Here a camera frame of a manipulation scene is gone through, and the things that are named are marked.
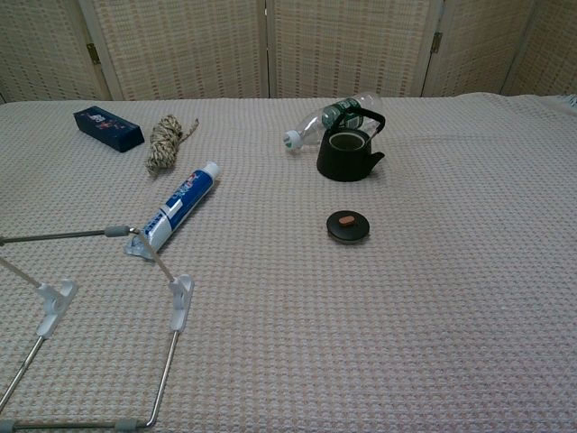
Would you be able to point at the black teapot lid brown knob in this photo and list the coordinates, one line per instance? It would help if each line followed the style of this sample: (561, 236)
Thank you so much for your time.
(348, 227)

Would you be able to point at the black cast iron teapot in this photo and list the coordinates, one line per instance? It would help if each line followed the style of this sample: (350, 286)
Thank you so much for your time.
(345, 164)

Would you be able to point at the clear plastic bottle green label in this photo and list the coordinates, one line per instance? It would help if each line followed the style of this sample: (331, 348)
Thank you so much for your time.
(311, 126)

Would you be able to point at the blue white toothpaste tube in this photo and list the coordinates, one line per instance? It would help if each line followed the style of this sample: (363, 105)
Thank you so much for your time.
(180, 203)

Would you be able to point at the beige waffle weave tablecloth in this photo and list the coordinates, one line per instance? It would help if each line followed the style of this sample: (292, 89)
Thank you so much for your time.
(342, 325)

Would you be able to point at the woven folding screen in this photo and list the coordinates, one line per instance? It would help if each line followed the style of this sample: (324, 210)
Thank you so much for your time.
(189, 49)

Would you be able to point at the dark blue rectangular box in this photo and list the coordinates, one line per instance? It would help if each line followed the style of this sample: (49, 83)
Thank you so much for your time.
(108, 127)

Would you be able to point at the brass screen hinge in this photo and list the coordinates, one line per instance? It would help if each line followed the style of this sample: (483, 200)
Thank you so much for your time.
(92, 53)
(436, 42)

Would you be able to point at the blue white object at edge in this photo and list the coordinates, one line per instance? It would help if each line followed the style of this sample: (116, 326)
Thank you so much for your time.
(573, 100)

